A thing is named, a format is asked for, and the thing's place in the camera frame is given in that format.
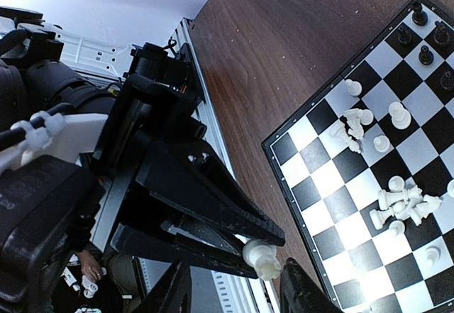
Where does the cluster white chess piece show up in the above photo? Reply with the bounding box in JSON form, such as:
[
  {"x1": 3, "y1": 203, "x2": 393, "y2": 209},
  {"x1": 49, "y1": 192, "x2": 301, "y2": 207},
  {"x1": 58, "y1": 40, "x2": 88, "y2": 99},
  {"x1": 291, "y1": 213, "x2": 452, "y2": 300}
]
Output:
[{"x1": 369, "y1": 175, "x2": 442, "y2": 235}]

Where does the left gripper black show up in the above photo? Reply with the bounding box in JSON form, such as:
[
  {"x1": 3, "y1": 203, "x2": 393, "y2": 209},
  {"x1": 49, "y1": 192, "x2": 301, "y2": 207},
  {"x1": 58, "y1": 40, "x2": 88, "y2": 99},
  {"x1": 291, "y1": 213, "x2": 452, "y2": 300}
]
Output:
[{"x1": 1, "y1": 86, "x2": 198, "y2": 312}]

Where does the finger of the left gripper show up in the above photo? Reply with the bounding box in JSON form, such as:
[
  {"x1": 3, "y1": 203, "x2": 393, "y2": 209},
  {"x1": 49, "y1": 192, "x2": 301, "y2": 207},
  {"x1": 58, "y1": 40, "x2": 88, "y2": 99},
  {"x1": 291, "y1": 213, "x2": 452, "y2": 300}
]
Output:
[
  {"x1": 136, "y1": 140, "x2": 285, "y2": 246},
  {"x1": 111, "y1": 222, "x2": 258, "y2": 279}
]

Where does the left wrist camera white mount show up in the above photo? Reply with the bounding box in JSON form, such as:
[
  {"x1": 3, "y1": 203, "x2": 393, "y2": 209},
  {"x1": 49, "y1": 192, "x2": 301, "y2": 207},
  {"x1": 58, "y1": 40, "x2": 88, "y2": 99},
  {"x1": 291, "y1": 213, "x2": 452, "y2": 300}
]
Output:
[{"x1": 1, "y1": 111, "x2": 109, "y2": 171}]

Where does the white pawn chess piece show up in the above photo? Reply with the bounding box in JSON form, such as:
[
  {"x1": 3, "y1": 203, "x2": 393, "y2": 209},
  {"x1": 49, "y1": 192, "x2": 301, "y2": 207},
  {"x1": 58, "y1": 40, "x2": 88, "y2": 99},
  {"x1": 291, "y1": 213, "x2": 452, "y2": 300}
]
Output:
[{"x1": 345, "y1": 79, "x2": 362, "y2": 97}]

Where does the white king chess piece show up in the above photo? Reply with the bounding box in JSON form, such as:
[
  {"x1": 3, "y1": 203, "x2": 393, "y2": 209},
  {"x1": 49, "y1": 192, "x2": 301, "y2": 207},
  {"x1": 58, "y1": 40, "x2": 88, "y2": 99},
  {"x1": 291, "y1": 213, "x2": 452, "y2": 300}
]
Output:
[{"x1": 389, "y1": 101, "x2": 411, "y2": 130}]

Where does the black rook chess piece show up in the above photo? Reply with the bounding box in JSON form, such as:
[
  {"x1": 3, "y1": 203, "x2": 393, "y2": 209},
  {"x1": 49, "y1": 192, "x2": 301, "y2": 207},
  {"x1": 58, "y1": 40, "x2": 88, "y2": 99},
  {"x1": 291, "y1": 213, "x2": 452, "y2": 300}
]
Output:
[{"x1": 411, "y1": 1, "x2": 428, "y2": 26}]

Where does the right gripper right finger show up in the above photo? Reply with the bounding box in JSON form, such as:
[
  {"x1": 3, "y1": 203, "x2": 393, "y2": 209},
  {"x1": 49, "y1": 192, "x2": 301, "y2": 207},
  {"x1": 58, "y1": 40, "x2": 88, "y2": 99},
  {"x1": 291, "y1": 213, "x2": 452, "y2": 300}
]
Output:
[{"x1": 279, "y1": 258, "x2": 341, "y2": 313}]

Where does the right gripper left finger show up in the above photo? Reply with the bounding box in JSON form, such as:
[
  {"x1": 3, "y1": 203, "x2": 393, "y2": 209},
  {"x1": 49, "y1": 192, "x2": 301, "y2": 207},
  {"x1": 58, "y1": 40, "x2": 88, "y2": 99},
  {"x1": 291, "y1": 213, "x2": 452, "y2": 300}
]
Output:
[{"x1": 134, "y1": 261, "x2": 192, "y2": 313}]

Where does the white rook chess piece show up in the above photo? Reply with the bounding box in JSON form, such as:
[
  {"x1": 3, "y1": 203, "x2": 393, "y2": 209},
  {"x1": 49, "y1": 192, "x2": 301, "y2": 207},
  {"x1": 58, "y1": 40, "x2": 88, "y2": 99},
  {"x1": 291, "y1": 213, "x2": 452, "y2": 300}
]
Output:
[{"x1": 242, "y1": 239, "x2": 282, "y2": 281}]

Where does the black pawn chess piece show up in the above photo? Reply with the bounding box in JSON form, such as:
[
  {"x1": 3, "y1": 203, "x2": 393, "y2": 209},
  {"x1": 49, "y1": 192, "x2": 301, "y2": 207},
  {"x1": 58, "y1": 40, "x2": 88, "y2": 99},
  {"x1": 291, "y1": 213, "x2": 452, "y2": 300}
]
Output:
[{"x1": 397, "y1": 26, "x2": 412, "y2": 46}]

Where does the black white chessboard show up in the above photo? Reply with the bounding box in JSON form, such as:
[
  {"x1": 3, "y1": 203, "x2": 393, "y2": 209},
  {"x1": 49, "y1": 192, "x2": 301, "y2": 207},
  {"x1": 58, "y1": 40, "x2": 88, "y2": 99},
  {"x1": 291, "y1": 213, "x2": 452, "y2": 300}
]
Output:
[{"x1": 262, "y1": 0, "x2": 453, "y2": 312}]

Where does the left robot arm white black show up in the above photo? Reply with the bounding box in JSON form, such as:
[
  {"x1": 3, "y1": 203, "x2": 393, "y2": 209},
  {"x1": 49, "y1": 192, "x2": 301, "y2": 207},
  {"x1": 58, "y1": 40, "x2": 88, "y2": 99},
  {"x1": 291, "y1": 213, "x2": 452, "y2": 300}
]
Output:
[{"x1": 1, "y1": 8, "x2": 285, "y2": 312}]

